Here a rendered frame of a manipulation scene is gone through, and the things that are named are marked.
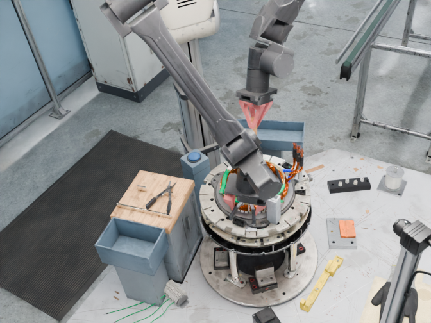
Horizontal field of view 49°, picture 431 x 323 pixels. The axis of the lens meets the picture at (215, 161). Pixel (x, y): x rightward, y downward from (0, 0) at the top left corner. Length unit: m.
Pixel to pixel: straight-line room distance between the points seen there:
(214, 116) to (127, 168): 2.22
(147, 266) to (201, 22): 0.74
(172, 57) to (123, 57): 2.63
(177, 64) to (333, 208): 1.00
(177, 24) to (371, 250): 0.95
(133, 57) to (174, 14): 2.11
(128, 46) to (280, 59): 2.48
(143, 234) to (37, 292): 1.38
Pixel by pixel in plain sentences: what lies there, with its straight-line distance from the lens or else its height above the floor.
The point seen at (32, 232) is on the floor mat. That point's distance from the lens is 3.01.
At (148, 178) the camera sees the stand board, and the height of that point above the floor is 1.06.
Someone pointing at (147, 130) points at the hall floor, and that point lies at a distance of 3.46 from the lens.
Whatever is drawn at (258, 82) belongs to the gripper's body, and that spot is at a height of 1.45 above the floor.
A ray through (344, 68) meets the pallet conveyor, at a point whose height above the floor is 0.74.
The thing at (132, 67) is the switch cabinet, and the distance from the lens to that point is 3.58.
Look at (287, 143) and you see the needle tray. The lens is 1.59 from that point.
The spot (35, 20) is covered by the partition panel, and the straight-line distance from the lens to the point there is 3.59.
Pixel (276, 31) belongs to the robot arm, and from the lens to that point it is 1.16.
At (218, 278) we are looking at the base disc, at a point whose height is 0.80.
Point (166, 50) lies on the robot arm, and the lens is 0.93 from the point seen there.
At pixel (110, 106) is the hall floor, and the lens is 3.80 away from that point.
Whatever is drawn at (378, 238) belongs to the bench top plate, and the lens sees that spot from 1.70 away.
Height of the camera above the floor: 2.10
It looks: 42 degrees down
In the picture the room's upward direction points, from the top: 7 degrees counter-clockwise
